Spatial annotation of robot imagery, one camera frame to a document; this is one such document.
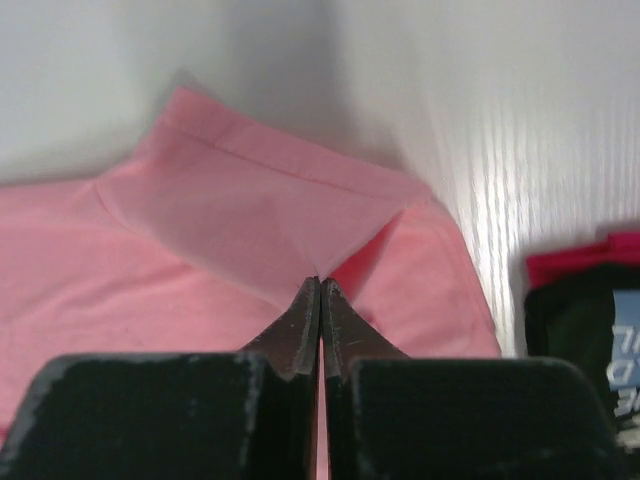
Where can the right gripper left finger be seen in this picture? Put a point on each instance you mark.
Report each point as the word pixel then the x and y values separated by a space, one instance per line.
pixel 247 414

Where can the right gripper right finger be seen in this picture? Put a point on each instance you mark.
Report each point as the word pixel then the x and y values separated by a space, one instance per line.
pixel 390 416

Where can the pink t-shirt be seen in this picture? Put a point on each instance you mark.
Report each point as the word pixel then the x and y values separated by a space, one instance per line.
pixel 204 237

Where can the black printed folded t-shirt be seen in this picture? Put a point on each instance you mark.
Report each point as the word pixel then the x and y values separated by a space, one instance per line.
pixel 591 319

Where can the red folded t-shirt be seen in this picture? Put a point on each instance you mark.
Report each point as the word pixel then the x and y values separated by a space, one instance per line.
pixel 618 248

